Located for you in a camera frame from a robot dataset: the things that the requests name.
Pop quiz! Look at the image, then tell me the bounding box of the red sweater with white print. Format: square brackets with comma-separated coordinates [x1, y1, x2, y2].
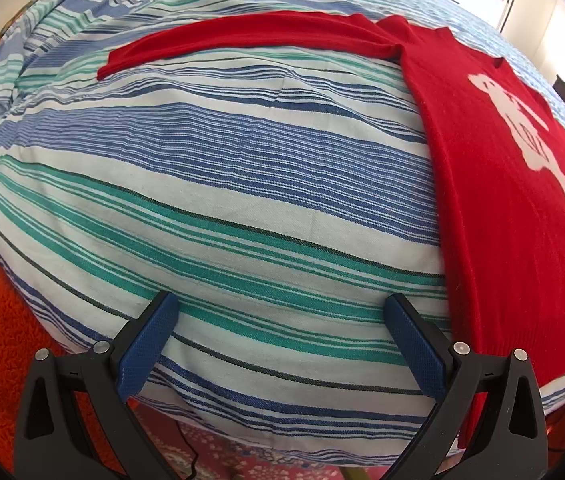
[96, 10, 565, 453]

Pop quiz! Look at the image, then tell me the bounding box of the black cable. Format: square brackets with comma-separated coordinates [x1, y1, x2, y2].
[176, 417, 199, 480]

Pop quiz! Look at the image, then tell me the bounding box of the red floral rug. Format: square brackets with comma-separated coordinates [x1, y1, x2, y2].
[130, 394, 466, 480]

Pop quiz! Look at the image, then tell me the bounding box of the blue green striped bedspread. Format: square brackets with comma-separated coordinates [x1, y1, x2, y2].
[0, 0, 565, 467]

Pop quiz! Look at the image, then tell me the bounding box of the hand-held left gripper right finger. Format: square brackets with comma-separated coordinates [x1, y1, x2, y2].
[383, 292, 549, 480]

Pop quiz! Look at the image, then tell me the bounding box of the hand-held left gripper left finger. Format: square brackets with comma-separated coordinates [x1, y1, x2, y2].
[12, 290, 198, 480]

